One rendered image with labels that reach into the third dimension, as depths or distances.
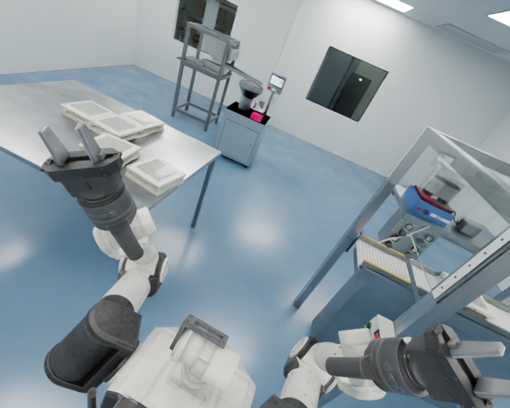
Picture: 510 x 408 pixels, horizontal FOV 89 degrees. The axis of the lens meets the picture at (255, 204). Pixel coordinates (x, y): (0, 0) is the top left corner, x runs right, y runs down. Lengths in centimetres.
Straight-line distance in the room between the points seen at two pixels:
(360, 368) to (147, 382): 39
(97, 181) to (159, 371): 38
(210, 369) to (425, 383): 35
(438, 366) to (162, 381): 47
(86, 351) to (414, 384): 59
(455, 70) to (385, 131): 159
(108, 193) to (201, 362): 34
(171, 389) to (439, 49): 671
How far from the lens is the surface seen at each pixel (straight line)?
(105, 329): 63
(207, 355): 53
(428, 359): 53
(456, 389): 54
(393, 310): 211
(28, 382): 204
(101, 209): 55
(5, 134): 205
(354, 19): 648
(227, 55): 469
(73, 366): 69
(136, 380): 62
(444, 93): 697
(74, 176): 53
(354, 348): 62
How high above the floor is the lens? 187
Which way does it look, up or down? 33 degrees down
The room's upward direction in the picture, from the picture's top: 24 degrees clockwise
